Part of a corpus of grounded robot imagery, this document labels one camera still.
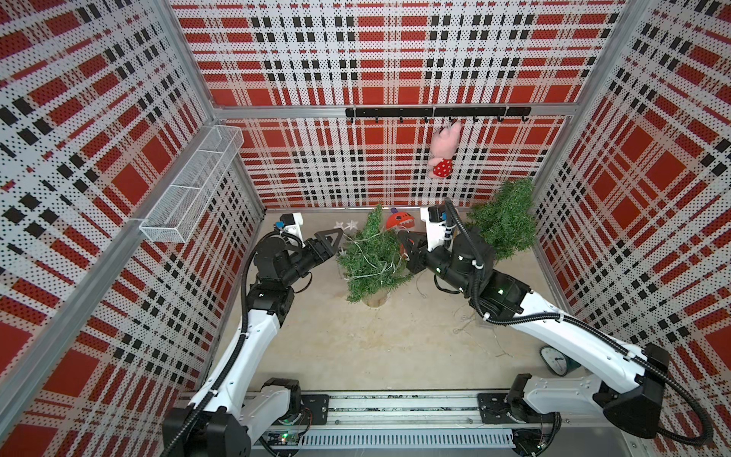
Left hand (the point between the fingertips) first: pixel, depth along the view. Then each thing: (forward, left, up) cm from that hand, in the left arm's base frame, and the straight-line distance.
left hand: (342, 234), depth 73 cm
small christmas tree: (-11, -7, -10) cm, 16 cm away
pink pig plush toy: (+35, -31, +4) cm, 47 cm away
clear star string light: (-1, -11, -6) cm, 13 cm away
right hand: (-6, -15, +6) cm, 17 cm away
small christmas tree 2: (+10, -48, -5) cm, 49 cm away
